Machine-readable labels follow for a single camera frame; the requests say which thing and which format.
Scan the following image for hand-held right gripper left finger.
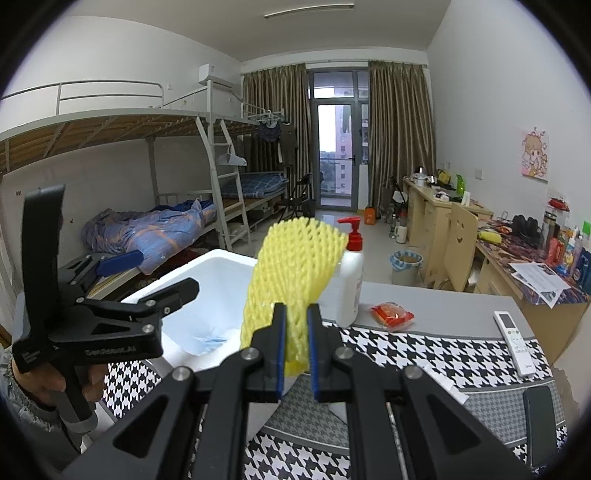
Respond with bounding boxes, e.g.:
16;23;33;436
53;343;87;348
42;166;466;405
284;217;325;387
60;302;289;480

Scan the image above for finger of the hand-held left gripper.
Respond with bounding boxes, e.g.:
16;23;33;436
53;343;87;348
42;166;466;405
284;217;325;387
76;278;201;334
58;250;145;289

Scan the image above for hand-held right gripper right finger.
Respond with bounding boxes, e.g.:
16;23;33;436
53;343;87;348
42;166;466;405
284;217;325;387
307;302;537;480

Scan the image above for large white foam board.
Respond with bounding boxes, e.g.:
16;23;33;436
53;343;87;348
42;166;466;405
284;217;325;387
121;249;259;372

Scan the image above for yellow foam net sleeve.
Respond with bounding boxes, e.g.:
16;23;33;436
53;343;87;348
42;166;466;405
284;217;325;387
240;220;349;376

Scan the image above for person's left forearm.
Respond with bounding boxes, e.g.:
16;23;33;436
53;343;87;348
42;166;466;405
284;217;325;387
0;346;84;468

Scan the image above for person's left hand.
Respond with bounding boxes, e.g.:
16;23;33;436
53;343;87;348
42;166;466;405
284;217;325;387
10;359;106;409

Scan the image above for blue quilt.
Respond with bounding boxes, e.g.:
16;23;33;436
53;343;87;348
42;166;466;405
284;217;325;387
82;199;218;275

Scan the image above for white pump lotion bottle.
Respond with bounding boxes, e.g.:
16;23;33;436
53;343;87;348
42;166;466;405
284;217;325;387
335;216;365;328

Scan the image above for red snack packet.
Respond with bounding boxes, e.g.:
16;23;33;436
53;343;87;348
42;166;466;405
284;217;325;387
370;302;415;332

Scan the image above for houndstooth tablecloth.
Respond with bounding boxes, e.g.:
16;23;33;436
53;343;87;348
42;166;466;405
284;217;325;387
99;323;571;480

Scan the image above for trash bin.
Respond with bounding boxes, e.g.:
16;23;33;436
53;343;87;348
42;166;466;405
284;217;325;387
390;250;424;286

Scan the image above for blue plaid mattress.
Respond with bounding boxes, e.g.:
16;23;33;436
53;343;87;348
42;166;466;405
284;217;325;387
222;172;287;200

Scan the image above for metal bunk bed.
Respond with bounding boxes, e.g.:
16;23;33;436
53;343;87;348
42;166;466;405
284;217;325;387
0;80;289;296

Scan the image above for black folding chair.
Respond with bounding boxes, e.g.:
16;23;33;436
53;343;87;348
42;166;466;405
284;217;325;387
277;173;319;222

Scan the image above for small wooden desk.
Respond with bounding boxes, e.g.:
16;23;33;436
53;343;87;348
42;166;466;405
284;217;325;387
403;178;494;250

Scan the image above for hanging dark clothes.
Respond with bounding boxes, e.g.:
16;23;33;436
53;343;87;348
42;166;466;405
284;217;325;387
257;121;298;164

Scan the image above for wooden chair with smiley cutout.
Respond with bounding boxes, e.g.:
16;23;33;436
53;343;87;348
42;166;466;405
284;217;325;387
425;202;479;292

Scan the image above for white remote control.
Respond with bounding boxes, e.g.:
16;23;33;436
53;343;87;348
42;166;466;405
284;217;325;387
493;311;540;380

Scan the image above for long wooden desk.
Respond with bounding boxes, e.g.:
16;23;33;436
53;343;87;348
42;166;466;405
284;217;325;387
475;222;591;365

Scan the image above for brown curtain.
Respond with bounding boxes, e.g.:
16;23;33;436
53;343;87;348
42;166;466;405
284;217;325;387
368;60;437;217
243;65;309;217

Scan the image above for white air conditioner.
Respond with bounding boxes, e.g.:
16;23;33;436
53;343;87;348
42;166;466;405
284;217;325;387
198;65;237;86

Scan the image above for black phone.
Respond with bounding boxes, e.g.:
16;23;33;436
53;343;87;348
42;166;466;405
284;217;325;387
524;385;570;455

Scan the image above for loose printed papers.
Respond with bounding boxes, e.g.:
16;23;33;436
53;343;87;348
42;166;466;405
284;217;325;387
510;261;572;308

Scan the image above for black bag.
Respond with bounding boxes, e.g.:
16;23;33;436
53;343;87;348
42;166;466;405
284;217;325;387
512;215;542;238

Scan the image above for glass balcony door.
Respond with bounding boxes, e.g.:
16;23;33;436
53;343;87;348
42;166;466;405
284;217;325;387
307;69;370;210

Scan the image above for row of toiletry bottles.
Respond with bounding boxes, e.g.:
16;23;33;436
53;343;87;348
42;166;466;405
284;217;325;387
542;196;591;282

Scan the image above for ceiling tube light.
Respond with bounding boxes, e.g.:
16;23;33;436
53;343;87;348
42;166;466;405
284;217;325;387
264;4;355;20

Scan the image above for cartoon wall poster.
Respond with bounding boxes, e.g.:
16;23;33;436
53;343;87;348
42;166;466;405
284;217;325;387
521;128;551;182

